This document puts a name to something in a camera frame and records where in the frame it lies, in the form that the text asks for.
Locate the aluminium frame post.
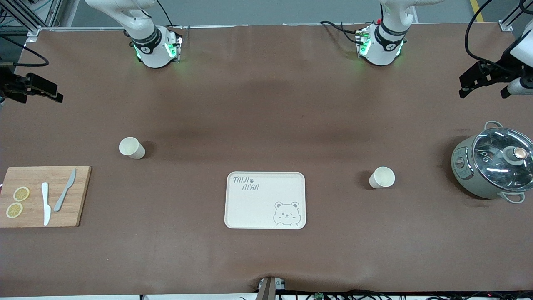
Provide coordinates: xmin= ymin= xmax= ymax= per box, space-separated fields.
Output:
xmin=0 ymin=0 xmax=63 ymax=42
xmin=498 ymin=0 xmax=529 ymax=32

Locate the black base power cable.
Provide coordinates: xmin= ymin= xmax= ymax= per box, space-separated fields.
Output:
xmin=319 ymin=20 xmax=364 ymax=45
xmin=156 ymin=0 xmax=174 ymax=28

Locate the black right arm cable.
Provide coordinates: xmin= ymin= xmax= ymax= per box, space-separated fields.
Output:
xmin=0 ymin=35 xmax=50 ymax=68

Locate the brown table mat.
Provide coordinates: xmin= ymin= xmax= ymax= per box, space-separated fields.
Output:
xmin=0 ymin=23 xmax=533 ymax=297

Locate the white plastic knife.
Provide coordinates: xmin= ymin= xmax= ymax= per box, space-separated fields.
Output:
xmin=41 ymin=182 xmax=52 ymax=226

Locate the brown camera mount post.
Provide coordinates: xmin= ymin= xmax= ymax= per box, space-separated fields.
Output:
xmin=256 ymin=276 xmax=286 ymax=300

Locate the cream bear print tray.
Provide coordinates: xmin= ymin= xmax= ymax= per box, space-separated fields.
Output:
xmin=224 ymin=171 xmax=306 ymax=230

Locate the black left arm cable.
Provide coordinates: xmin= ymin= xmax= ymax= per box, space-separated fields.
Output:
xmin=465 ymin=0 xmax=533 ymax=71

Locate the glass pot lid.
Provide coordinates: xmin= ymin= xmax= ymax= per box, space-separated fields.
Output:
xmin=472 ymin=127 xmax=533 ymax=192

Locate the bamboo cutting board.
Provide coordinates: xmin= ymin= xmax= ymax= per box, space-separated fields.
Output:
xmin=0 ymin=166 xmax=92 ymax=228

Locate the grey-green electric pot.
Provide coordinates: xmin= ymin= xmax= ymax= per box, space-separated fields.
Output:
xmin=451 ymin=121 xmax=533 ymax=204

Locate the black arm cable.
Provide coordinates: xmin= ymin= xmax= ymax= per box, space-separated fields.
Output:
xmin=0 ymin=35 xmax=50 ymax=68
xmin=465 ymin=0 xmax=533 ymax=71

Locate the grey plastic knife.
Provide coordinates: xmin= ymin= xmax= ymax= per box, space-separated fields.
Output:
xmin=54 ymin=169 xmax=77 ymax=212

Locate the white IKEA cup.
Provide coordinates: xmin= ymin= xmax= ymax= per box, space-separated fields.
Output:
xmin=369 ymin=166 xmax=396 ymax=190
xmin=119 ymin=137 xmax=146 ymax=160

